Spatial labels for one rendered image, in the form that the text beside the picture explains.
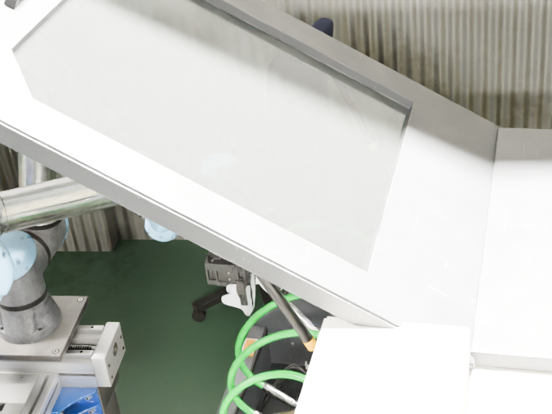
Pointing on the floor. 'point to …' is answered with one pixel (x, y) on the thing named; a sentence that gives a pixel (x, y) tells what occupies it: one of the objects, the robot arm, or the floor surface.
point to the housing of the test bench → (515, 282)
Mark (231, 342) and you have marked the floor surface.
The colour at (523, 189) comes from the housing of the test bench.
